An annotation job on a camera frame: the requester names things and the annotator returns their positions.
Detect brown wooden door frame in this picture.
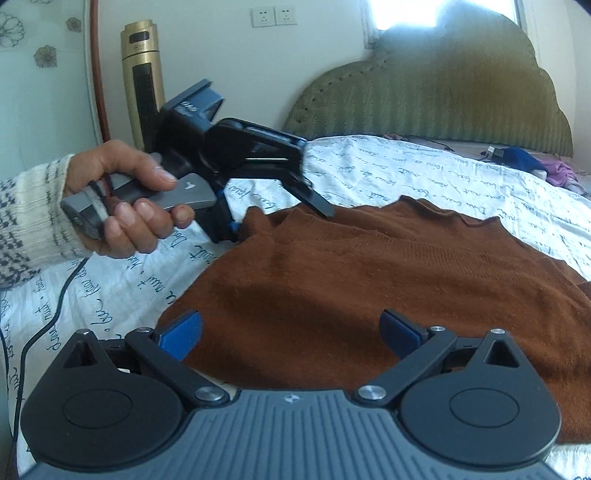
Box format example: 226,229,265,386
89,0,112,145

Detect person's left hand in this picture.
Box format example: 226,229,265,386
62,140,197,259

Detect brown knit sweater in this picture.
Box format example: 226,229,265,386
157,195,591,446

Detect white script-printed bedsheet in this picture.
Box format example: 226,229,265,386
0,134,591,480

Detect green padded headboard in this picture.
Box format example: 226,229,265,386
281,9,573,158

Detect black power strip cable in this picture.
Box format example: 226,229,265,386
406,135,490,158

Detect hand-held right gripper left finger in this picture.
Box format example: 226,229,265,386
62,309,232,408

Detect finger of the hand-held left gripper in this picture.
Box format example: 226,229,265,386
208,117,336,219
196,182,245,245

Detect bright window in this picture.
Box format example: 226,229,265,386
364,0,526,34

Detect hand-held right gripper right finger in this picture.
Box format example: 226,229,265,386
353,309,525,409

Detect gold tower fan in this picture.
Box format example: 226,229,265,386
121,19,167,153

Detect purple cloth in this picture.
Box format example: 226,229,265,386
545,159,579,186

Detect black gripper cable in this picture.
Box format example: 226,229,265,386
0,256,90,467

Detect person's left forearm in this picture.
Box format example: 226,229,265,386
0,154,90,291

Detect blue knit cloth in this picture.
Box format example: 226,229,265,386
503,147,548,174

